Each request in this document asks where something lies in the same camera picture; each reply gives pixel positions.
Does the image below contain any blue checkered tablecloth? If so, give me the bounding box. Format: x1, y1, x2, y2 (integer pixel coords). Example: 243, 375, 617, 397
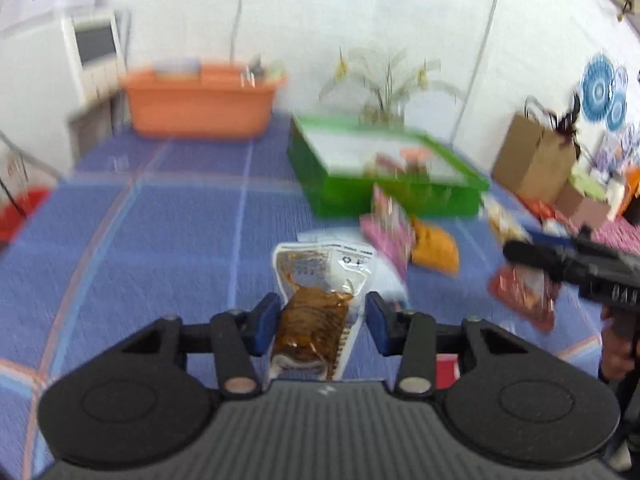
1, 114, 600, 479

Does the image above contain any glass vase with flowers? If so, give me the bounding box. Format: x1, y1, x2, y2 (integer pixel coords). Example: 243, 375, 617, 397
318, 48, 465, 127

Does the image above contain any white machine with screen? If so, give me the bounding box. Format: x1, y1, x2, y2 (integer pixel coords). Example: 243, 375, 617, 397
1, 10, 126, 172

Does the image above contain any pink cookie packet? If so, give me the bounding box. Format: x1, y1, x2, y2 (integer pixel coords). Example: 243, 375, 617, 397
360, 184, 416, 278

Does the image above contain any green cardboard box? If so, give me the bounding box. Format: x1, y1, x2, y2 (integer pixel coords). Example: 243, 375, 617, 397
288, 115, 490, 218

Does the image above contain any red white nuts box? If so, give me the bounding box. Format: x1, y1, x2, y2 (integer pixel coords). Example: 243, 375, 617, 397
435, 353, 460, 390

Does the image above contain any brown sauce snack packet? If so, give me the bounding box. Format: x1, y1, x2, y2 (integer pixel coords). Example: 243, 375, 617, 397
268, 242, 364, 380

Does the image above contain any dark purple plant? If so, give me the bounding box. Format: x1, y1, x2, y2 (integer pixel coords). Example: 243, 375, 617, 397
547, 91, 582, 159

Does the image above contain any brown paper bag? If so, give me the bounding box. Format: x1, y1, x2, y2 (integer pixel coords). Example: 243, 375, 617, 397
491, 99, 577, 204

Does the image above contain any cracker packet with barcode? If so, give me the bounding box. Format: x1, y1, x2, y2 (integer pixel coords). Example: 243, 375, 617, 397
483, 194, 532, 246

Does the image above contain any dark red jerky bag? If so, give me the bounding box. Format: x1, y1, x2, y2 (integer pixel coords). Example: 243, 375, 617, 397
487, 264, 561, 333

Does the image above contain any white plastic packet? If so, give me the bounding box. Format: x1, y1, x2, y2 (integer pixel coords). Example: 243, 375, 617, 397
297, 226, 409, 313

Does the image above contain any blue round wall ornament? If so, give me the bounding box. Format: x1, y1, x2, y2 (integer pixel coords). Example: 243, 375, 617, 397
578, 53, 629, 133

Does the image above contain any orange yellow snack packet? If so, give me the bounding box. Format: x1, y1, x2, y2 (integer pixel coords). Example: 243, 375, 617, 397
410, 217, 460, 275

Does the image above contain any orange plastic basin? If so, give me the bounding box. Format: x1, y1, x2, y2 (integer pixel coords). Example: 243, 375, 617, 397
120, 63, 288, 141

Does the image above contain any red plastic bucket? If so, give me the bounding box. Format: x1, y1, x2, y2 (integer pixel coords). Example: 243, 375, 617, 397
0, 186, 51, 243

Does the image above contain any orange peanut packet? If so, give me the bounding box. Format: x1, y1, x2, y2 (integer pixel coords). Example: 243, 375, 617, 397
400, 148, 433, 174

